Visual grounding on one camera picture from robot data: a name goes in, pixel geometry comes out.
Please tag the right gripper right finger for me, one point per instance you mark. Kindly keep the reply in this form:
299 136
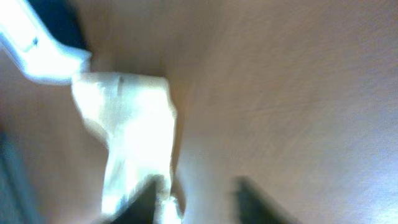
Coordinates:
254 206

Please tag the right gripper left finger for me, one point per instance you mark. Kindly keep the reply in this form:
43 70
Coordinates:
141 208

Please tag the beige kraft pouch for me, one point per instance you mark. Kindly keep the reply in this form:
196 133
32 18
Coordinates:
135 117

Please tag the white barcode scanner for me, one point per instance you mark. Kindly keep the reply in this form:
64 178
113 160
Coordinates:
44 39

